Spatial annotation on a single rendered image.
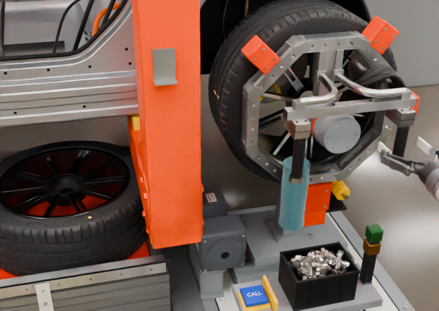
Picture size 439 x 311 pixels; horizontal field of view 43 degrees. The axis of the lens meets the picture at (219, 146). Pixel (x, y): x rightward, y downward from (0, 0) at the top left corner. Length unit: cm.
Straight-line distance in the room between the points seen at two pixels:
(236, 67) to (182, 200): 47
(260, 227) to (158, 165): 86
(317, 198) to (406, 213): 101
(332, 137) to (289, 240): 67
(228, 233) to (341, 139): 56
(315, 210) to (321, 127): 42
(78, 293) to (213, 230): 52
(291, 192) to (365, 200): 122
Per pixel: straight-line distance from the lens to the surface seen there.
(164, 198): 168
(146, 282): 199
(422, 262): 271
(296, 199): 186
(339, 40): 181
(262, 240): 230
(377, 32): 186
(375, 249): 175
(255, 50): 171
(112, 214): 200
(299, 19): 183
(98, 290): 199
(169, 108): 154
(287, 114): 161
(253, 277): 223
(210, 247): 204
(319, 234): 237
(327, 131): 175
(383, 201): 305
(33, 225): 200
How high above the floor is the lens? 167
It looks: 29 degrees down
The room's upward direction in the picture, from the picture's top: 1 degrees clockwise
